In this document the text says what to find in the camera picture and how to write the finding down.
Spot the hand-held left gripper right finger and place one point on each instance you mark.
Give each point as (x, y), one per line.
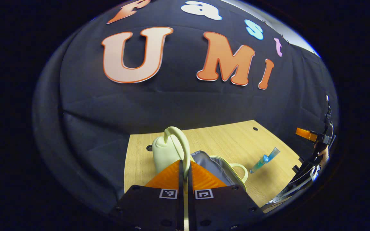
(190, 186)

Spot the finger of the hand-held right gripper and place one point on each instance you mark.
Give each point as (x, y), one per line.
(305, 134)

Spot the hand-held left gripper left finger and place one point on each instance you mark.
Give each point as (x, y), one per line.
(181, 179)

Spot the pale green small suitcase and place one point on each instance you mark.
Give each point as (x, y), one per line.
(165, 154)

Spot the blue skin care bottle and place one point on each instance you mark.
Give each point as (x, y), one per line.
(258, 165)

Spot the black backdrop cloth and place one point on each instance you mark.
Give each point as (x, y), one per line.
(172, 102)

